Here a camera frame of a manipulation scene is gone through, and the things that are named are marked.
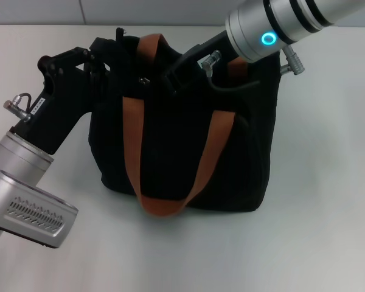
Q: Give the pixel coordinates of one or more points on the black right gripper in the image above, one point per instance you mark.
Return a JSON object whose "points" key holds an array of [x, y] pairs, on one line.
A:
{"points": [[207, 48]]}

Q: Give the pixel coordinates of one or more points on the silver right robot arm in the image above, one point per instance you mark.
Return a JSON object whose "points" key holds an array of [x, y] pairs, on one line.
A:
{"points": [[292, 21]]}

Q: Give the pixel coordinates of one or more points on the silver connector plug on arm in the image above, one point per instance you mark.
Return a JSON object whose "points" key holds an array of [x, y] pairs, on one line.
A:
{"points": [[292, 61]]}

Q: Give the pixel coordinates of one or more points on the silver metal zipper pull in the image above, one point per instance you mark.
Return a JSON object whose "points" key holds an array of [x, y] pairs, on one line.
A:
{"points": [[144, 81]]}

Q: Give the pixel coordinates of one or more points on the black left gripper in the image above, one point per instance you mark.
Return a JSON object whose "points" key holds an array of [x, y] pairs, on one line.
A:
{"points": [[64, 103]]}

